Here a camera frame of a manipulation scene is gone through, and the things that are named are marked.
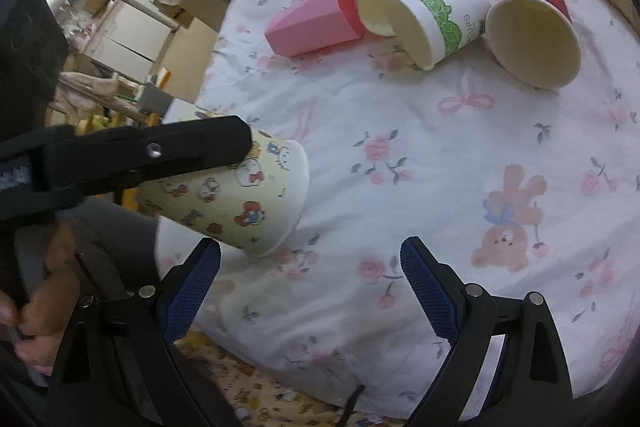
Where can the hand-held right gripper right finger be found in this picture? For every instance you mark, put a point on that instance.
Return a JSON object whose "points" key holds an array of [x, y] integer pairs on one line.
{"points": [[430, 292]]}

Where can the person's left hand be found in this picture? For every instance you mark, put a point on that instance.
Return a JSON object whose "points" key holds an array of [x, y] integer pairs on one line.
{"points": [[47, 287]]}

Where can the cartoon print paper cup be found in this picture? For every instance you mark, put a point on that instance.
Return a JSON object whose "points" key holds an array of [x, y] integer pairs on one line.
{"points": [[240, 202]]}

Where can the floral white blanket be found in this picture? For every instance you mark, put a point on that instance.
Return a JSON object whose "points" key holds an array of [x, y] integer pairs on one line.
{"points": [[450, 207]]}

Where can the white cup with green band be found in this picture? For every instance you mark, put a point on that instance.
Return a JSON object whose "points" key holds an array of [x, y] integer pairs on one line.
{"points": [[435, 24]]}

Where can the white cup with green leaf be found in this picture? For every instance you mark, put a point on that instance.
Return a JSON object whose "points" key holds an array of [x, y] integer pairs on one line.
{"points": [[382, 2]]}

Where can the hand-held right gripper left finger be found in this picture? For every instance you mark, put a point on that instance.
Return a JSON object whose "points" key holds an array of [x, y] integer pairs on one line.
{"points": [[192, 287]]}

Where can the pink paper cup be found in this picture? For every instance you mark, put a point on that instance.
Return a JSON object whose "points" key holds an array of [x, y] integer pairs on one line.
{"points": [[315, 22]]}

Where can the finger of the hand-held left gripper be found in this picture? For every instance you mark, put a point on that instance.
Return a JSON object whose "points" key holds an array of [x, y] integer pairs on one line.
{"points": [[150, 152]]}

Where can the red paper cup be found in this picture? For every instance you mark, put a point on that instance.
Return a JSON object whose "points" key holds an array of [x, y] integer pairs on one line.
{"points": [[535, 32]]}

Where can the white cabinet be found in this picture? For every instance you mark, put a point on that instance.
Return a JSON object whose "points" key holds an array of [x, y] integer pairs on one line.
{"points": [[130, 34]]}

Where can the yellow cartoon print sheet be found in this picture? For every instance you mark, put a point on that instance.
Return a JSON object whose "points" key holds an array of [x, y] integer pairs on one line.
{"points": [[270, 392]]}

